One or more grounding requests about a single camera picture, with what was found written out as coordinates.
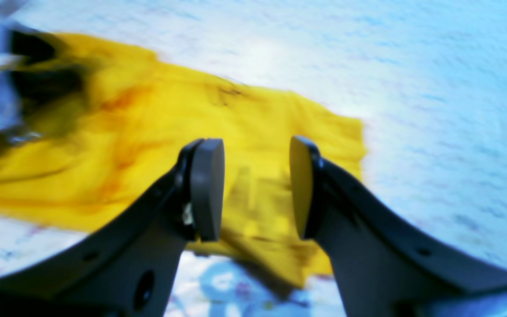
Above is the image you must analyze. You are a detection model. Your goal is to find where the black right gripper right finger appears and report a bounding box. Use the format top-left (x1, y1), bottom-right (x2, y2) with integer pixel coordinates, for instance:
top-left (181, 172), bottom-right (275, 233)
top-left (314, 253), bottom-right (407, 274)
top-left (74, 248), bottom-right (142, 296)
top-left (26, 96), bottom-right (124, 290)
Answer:
top-left (290, 136), bottom-right (507, 317)

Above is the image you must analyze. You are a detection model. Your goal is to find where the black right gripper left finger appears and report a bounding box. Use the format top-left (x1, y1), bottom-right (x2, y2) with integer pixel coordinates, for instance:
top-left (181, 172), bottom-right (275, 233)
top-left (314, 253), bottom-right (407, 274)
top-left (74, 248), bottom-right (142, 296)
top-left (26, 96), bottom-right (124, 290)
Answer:
top-left (0, 139), bottom-right (225, 317)

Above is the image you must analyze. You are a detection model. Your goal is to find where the yellow T-shirt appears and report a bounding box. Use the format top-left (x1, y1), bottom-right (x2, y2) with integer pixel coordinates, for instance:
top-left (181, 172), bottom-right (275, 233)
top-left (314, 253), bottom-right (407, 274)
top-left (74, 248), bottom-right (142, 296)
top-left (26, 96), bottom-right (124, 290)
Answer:
top-left (0, 33), bottom-right (366, 288)

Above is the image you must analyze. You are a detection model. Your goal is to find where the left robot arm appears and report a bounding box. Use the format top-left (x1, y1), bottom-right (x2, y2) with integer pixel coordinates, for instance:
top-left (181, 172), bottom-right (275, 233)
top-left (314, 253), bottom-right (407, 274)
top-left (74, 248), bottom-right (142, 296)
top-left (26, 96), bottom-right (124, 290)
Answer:
top-left (0, 0), bottom-right (86, 145)

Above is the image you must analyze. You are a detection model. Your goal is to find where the terrazzo-patterned white tablecloth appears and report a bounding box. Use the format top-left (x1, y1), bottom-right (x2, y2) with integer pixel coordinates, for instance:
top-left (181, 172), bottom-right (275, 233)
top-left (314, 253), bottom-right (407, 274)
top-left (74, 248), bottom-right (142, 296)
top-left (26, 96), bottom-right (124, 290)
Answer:
top-left (0, 0), bottom-right (507, 317)

